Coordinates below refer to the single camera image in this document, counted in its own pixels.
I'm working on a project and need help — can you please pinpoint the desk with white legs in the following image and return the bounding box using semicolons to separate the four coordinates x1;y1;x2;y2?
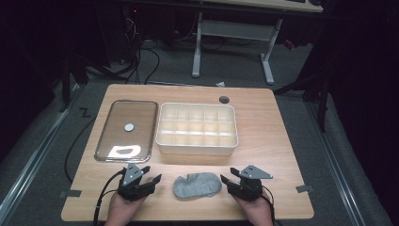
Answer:
191;0;324;86

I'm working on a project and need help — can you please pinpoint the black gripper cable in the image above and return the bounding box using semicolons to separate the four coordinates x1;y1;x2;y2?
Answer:
262;185;277;226
92;169;127;226

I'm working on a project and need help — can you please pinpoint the cream divided storage box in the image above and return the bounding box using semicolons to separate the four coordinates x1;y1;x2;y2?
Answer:
154;102;239;156

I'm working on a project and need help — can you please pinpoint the black metal stand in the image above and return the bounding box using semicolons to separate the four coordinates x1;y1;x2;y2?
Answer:
58;55;90;113
274;70;332;133

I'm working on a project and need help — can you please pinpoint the person's right hand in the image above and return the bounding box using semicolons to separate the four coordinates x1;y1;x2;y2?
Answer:
233;190;275;226

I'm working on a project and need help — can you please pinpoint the black floor cable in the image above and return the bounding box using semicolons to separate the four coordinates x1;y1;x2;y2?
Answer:
63;115;98;184

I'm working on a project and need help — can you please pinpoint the transparent lid with white knob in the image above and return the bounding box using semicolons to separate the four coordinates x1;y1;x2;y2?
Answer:
94;99;159;164

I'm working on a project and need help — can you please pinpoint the grey sock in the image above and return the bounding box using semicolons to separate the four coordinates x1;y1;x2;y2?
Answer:
172;171;223;200

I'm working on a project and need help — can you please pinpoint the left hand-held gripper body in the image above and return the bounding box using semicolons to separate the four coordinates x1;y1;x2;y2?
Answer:
117;163;157;202

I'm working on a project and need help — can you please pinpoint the metal floor rail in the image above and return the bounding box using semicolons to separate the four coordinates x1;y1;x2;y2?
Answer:
0;83;81;218
305;102;368;226

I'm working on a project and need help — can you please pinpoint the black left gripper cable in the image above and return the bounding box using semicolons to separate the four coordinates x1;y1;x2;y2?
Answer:
92;169;127;226

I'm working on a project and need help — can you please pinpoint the bundle of black cables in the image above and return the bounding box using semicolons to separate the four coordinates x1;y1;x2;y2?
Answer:
86;12;161;85

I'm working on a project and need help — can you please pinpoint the person's left hand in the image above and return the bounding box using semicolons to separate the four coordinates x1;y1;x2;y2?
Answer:
104;191;147;226

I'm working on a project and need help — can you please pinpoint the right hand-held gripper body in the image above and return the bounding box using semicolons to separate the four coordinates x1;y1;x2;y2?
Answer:
228;165;274;202

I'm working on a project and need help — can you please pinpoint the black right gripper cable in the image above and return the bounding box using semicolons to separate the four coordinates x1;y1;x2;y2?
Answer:
262;185;277;226

